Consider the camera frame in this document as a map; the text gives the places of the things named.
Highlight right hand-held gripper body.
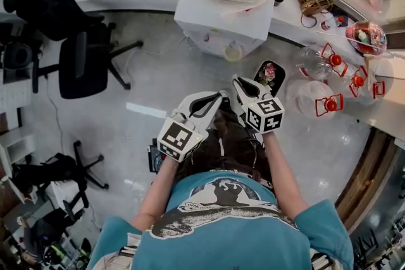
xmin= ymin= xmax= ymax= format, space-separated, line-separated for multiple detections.
xmin=241 ymin=93 xmax=285 ymax=135

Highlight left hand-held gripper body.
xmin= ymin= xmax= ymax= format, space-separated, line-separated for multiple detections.
xmin=157 ymin=110 xmax=210 ymax=164

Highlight person's right forearm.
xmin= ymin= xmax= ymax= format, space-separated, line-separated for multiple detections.
xmin=262 ymin=131 xmax=309 ymax=221

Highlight person's left forearm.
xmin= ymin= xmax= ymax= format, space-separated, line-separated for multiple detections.
xmin=131 ymin=156 xmax=180 ymax=233

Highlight black trash bin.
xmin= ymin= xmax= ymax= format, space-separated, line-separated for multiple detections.
xmin=252 ymin=59 xmax=287 ymax=97

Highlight dark brown trousers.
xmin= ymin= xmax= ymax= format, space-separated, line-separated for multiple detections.
xmin=175 ymin=109 xmax=275 ymax=187

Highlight white water dispenser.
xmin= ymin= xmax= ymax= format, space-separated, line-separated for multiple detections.
xmin=173 ymin=0 xmax=275 ymax=59

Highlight small white red-capped bottle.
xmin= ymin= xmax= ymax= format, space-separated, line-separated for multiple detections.
xmin=321 ymin=16 xmax=344 ymax=31

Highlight black chair with white panel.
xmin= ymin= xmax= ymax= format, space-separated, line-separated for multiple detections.
xmin=11 ymin=140 xmax=110 ymax=222

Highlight brown handbag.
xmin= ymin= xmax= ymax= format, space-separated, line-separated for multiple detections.
xmin=299 ymin=0 xmax=335 ymax=28

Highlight black office chair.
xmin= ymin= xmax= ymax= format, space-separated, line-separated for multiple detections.
xmin=4 ymin=0 xmax=144 ymax=100

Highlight teal printed shirt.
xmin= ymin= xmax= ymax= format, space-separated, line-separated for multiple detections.
xmin=87 ymin=169 xmax=354 ymax=270

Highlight black round device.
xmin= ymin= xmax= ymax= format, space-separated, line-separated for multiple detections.
xmin=3 ymin=42 xmax=34 ymax=71

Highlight black cabled device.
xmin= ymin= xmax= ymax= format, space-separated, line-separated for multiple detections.
xmin=147 ymin=144 xmax=166 ymax=173

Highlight white cable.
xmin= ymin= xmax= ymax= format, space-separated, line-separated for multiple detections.
xmin=123 ymin=37 xmax=187 ymax=74

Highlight beige backpack strap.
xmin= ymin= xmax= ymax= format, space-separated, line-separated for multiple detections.
xmin=101 ymin=232 xmax=140 ymax=270
xmin=309 ymin=249 xmax=335 ymax=270

